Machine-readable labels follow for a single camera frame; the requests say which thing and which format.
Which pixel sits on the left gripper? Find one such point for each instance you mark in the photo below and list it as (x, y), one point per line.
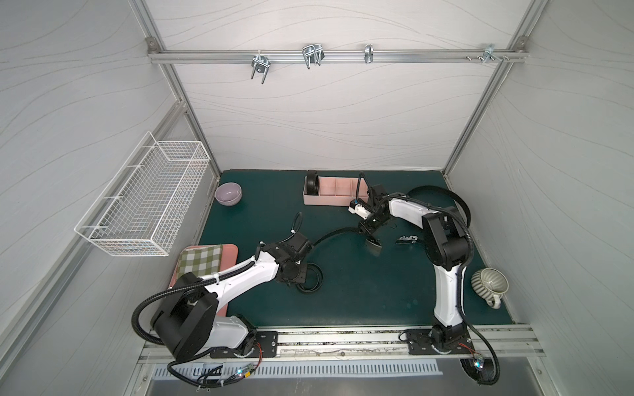
(301, 242)

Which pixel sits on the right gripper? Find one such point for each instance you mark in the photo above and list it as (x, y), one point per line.
(371, 233)

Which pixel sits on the pink divided storage box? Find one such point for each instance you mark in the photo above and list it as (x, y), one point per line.
(334, 191)

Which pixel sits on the long black belt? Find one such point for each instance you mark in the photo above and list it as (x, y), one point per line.
(312, 183)

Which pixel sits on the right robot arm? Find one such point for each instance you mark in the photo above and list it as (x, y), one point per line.
(448, 245)

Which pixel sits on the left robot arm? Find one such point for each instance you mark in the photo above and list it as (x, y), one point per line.
(185, 319)

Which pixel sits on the pink tray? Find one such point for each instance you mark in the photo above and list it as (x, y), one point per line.
(229, 258)

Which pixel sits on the green checked cloth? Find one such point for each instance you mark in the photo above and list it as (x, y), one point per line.
(200, 260)

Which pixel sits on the purple bowl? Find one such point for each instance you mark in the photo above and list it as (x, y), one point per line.
(229, 194)

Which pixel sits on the metal hook clamp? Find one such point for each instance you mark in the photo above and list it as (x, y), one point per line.
(261, 64)
(313, 54)
(368, 53)
(488, 56)

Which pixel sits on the white ribbed cup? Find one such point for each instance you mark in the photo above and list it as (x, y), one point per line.
(491, 285)

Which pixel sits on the white vent strip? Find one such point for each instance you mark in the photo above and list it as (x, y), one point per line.
(311, 369)

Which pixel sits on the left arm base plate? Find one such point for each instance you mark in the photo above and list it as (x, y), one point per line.
(256, 344)

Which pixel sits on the front aluminium frame rail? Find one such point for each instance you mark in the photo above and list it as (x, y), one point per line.
(383, 343)

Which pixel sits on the white wire basket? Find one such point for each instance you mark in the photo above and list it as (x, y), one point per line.
(140, 211)

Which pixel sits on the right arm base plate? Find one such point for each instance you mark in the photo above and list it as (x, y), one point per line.
(421, 342)

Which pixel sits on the horizontal aluminium rail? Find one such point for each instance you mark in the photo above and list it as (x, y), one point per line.
(352, 56)

